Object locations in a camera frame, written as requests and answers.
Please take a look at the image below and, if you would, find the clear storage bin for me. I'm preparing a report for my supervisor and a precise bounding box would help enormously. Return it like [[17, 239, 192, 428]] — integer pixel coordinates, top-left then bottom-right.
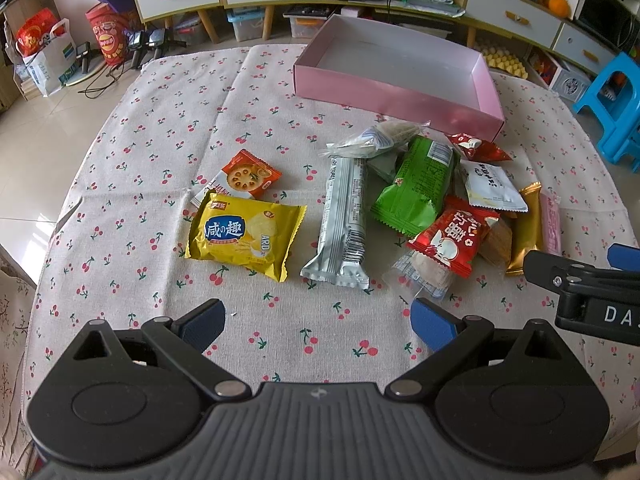
[[227, 8, 265, 42]]

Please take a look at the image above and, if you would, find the white shopping bag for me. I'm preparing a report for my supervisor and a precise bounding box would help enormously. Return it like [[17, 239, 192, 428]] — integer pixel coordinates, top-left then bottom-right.
[[16, 8, 78, 98]]

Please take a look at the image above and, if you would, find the cherry print tablecloth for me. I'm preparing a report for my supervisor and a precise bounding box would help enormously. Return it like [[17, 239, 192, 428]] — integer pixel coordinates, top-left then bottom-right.
[[22, 46, 639, 451]]

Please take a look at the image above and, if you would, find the yellow egg tray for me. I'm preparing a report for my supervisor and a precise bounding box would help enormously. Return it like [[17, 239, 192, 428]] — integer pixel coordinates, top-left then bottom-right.
[[474, 39, 528, 79]]

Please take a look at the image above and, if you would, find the blue plastic stool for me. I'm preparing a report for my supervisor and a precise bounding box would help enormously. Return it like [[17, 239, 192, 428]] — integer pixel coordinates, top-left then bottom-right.
[[573, 52, 639, 174]]

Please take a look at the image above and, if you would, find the orange tomato biscuit packet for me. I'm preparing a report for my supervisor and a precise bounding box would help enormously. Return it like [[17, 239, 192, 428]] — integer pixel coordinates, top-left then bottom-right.
[[191, 150, 282, 207]]

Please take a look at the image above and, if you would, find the black microwave oven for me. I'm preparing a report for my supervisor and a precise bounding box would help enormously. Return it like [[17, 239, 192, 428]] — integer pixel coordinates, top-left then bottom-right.
[[573, 0, 639, 53]]

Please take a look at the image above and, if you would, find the orange cracker packet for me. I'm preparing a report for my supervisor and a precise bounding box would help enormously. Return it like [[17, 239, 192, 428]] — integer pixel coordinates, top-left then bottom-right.
[[478, 217, 513, 269]]

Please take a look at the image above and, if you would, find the pink cardboard box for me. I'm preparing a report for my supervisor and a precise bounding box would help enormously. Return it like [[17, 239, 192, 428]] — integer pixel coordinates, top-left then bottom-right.
[[293, 15, 506, 141]]

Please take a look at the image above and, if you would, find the yellow cracker packet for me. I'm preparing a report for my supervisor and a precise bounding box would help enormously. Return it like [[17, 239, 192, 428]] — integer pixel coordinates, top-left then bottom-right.
[[186, 191, 307, 283]]

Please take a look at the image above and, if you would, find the white snack pouch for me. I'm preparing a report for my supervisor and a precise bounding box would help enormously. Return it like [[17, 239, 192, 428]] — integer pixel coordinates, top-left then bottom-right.
[[459, 160, 528, 212]]

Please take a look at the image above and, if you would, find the gold wafer bar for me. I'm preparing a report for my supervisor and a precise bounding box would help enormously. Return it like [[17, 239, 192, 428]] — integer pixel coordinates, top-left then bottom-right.
[[506, 182, 544, 276]]

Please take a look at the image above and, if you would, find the silver long snack packet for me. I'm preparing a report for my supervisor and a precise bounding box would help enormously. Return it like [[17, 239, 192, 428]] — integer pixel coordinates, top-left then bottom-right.
[[300, 156, 370, 289]]

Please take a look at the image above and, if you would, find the grey foil small packet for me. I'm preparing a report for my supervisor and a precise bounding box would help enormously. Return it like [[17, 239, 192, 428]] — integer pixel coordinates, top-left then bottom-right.
[[367, 152, 402, 184]]

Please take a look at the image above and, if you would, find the pink snack packet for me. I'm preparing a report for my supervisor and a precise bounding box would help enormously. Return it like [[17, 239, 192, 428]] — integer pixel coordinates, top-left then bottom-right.
[[539, 193, 562, 256]]

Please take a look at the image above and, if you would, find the clear rice cake packet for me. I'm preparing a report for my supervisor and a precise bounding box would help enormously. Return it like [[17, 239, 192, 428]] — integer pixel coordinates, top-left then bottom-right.
[[383, 250, 454, 304]]

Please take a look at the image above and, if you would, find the green snack packet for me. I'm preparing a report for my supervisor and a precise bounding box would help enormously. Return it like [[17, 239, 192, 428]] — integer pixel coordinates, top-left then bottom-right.
[[370, 136, 458, 237]]

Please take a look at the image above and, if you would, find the red lantern bag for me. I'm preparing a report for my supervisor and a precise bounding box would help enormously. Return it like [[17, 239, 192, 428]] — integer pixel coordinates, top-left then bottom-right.
[[86, 3, 129, 67]]

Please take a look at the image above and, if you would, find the orange fruit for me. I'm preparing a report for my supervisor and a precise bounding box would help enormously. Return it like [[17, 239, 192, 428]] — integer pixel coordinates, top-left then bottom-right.
[[547, 0, 572, 20]]

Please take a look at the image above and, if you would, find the small red snack packet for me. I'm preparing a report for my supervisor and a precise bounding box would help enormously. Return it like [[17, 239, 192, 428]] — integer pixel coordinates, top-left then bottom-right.
[[447, 133, 511, 162]]

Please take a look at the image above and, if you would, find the clear long biscuit packet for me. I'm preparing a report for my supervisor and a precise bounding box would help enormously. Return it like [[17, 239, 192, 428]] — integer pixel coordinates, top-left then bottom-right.
[[320, 120, 430, 159]]

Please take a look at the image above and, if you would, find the red white snack packet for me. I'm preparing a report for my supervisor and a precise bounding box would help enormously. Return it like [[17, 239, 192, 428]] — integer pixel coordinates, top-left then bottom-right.
[[408, 195, 500, 278]]

